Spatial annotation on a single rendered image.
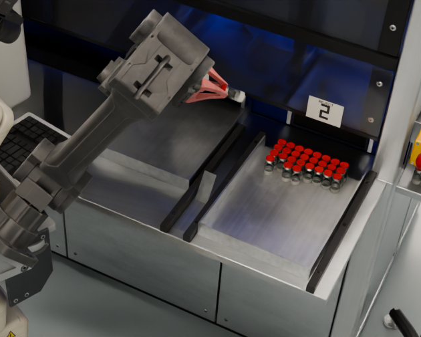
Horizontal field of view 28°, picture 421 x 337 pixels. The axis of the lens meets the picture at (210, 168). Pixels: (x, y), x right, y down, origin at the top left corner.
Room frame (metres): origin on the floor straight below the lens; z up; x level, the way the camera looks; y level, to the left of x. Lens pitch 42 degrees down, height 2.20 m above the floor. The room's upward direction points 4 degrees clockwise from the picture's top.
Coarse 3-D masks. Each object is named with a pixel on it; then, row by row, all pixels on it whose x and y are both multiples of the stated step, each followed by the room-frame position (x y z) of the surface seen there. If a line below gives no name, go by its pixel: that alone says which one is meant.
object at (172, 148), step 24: (144, 120) 1.62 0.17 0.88; (168, 120) 1.62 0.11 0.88; (192, 120) 1.63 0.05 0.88; (216, 120) 1.64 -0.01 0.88; (240, 120) 1.63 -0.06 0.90; (120, 144) 1.52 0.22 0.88; (144, 144) 1.53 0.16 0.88; (168, 144) 1.53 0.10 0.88; (192, 144) 1.54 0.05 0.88; (216, 144) 1.51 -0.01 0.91; (144, 168) 1.42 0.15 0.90; (168, 168) 1.45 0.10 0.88; (192, 168) 1.45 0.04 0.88
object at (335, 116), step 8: (312, 96) 1.54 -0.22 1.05; (312, 104) 1.54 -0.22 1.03; (320, 104) 1.53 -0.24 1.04; (328, 104) 1.53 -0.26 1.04; (336, 104) 1.52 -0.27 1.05; (312, 112) 1.54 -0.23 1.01; (336, 112) 1.52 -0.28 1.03; (320, 120) 1.53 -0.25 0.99; (328, 120) 1.52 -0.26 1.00; (336, 120) 1.52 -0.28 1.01
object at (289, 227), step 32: (256, 160) 1.50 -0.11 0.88; (224, 192) 1.35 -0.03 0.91; (256, 192) 1.39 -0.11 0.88; (288, 192) 1.40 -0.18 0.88; (320, 192) 1.40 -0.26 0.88; (352, 192) 1.41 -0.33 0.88; (224, 224) 1.28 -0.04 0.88; (256, 224) 1.29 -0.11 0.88; (288, 224) 1.29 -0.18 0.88; (320, 224) 1.30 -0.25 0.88; (256, 256) 1.19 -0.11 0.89; (288, 256) 1.20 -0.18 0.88; (320, 256) 1.19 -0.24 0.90
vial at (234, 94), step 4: (228, 88) 1.30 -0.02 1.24; (232, 88) 1.30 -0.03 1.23; (228, 92) 1.29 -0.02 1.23; (232, 92) 1.29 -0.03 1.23; (236, 92) 1.30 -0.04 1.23; (240, 92) 1.30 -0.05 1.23; (244, 92) 1.31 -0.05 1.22; (228, 96) 1.29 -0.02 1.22; (232, 96) 1.29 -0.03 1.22; (236, 96) 1.29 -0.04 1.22; (240, 96) 1.30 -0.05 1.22; (244, 96) 1.30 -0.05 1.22; (236, 100) 1.29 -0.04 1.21; (240, 100) 1.29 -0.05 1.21
